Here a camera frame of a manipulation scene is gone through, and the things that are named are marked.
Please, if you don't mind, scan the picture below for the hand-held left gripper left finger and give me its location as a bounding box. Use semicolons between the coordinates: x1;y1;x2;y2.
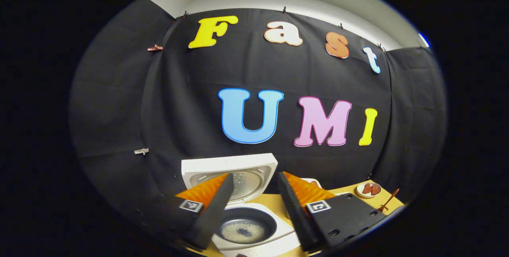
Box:
153;173;235;250

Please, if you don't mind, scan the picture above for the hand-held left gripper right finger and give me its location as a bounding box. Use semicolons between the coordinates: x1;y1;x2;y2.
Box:
277;171;387;252

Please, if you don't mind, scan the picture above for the white rice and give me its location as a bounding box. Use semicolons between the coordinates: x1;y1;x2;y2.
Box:
221;220;268;244

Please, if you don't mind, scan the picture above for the white rice cooker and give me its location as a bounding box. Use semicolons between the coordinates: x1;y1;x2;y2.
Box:
181;153;301;257

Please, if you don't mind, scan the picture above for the brown wooden spoon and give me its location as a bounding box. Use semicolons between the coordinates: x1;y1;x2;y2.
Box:
378;188;400;213

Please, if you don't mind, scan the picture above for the white round plate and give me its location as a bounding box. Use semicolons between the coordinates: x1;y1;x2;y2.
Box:
356;183;382;199

